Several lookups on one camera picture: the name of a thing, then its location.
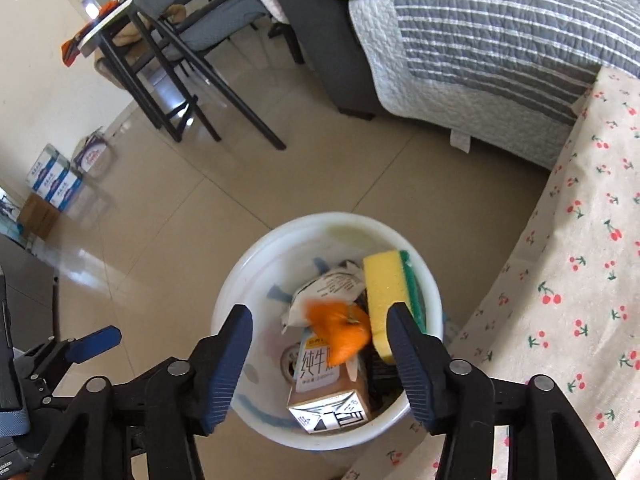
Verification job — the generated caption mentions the milk carton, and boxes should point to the milk carton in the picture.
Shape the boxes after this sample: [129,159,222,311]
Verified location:
[286,328,371,434]

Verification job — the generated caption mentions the orange peel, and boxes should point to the orange peel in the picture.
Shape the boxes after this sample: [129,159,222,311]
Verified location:
[307,300,371,367]

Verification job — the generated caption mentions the white snack bag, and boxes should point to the white snack bag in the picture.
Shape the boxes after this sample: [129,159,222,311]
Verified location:
[281,260,366,333]

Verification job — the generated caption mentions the white trash bucket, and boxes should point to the white trash bucket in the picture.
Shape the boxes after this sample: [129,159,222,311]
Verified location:
[212,212,444,452]

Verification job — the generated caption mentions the cherry print tablecloth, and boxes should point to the cherry print tablecloth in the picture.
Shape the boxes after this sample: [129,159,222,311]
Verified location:
[342,66,640,480]

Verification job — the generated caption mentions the brown cardboard box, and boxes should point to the brown cardboard box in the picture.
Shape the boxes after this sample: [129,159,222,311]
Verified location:
[17,193,61,240]

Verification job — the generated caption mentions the white blue carton box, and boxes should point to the white blue carton box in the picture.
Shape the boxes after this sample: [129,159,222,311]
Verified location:
[26,144,82,211]

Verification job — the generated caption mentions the white red bag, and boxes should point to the white red bag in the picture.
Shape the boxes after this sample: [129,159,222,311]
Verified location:
[72,129,116,180]

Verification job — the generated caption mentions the yellow green sponge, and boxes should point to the yellow green sponge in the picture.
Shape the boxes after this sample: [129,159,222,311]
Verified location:
[363,250,426,365]

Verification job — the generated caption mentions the dining table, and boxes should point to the dining table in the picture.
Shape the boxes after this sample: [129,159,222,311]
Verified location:
[61,0,141,67]

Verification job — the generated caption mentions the black metal chair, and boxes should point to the black metal chair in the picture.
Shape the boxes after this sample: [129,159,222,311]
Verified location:
[93,0,286,151]

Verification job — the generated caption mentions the grey striped quilt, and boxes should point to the grey striped quilt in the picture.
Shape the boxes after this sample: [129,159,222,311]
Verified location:
[345,0,639,168]

